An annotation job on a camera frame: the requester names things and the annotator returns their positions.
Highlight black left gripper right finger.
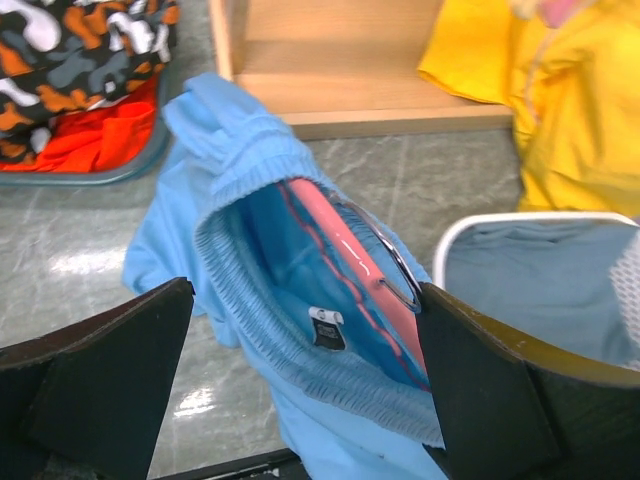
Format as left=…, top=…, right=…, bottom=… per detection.
left=416, top=283, right=639, bottom=479

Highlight light blue shorts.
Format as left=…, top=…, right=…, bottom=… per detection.
left=123, top=73, right=444, bottom=479

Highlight yellow shorts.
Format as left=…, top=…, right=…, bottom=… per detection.
left=419, top=1, right=639, bottom=217

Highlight white perforated laundry basket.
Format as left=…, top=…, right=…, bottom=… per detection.
left=432, top=210, right=640, bottom=371

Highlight grey bin with red cloth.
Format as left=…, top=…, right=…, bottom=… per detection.
left=1, top=66, right=176, bottom=187

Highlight orange black patterned shorts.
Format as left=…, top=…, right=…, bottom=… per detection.
left=1, top=0, right=180, bottom=171

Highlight pink hanger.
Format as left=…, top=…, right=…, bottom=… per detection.
left=278, top=178, right=430, bottom=392

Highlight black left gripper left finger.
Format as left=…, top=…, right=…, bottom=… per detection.
left=1, top=278, right=194, bottom=479

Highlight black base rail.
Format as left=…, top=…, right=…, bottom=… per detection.
left=158, top=449, right=309, bottom=480

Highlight grey-blue cloth in basket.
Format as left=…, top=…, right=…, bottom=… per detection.
left=443, top=222, right=640, bottom=371

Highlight wooden clothes rack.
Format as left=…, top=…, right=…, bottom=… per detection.
left=209, top=1, right=511, bottom=140

